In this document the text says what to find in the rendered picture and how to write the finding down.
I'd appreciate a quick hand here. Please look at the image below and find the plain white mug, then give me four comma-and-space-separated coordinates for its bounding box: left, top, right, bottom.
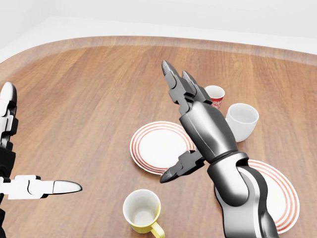
225, 103, 260, 143

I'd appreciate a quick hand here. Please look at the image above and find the red and white mug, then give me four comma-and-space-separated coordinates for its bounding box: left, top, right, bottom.
204, 85, 226, 109

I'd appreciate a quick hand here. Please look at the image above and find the white plate with red rings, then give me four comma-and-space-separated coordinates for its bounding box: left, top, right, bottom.
214, 160, 300, 235
130, 121, 197, 176

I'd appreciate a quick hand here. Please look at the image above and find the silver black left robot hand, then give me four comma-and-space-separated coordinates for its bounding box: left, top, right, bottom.
0, 82, 83, 238

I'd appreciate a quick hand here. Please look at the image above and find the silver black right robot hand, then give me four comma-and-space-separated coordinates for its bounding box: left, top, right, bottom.
159, 59, 239, 184

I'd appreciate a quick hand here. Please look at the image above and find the yellow and white mug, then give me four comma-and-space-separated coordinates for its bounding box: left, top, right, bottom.
122, 189, 165, 238

